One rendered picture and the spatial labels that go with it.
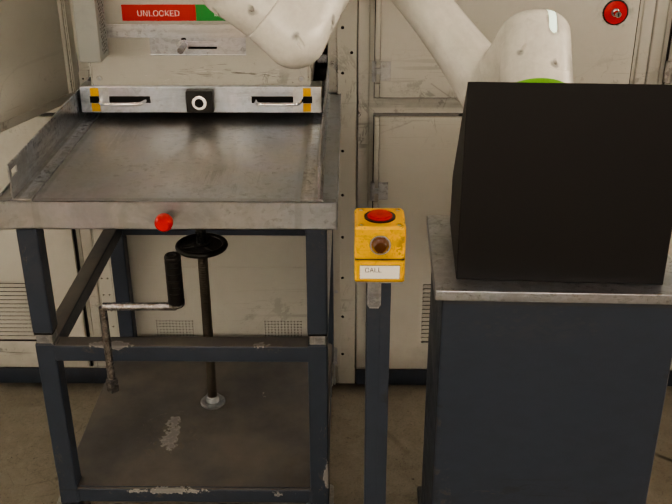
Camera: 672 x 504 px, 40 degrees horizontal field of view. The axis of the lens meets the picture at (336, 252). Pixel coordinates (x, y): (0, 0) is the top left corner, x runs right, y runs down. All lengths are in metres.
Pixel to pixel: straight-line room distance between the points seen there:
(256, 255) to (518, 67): 1.05
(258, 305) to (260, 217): 0.88
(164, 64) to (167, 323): 0.80
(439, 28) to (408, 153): 0.55
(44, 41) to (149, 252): 0.61
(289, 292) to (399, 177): 0.45
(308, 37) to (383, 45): 0.74
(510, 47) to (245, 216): 0.56
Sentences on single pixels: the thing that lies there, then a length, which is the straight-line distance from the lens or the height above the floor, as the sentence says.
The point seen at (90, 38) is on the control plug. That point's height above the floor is 1.06.
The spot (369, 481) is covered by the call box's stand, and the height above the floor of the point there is 0.38.
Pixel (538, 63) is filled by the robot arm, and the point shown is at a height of 1.08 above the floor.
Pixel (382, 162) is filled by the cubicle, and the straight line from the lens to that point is 2.36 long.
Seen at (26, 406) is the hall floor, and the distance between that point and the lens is 2.74.
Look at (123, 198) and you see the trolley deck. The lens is 1.75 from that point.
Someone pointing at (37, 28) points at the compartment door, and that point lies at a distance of 2.32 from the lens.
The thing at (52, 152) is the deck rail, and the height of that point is 0.85.
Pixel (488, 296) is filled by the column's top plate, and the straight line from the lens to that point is 1.60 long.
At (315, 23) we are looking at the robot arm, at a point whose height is 1.17.
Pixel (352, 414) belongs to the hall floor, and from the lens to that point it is 2.57.
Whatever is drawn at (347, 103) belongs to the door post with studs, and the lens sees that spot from 2.33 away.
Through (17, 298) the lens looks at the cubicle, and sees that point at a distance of 2.68.
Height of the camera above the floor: 1.50
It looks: 26 degrees down
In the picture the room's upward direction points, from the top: straight up
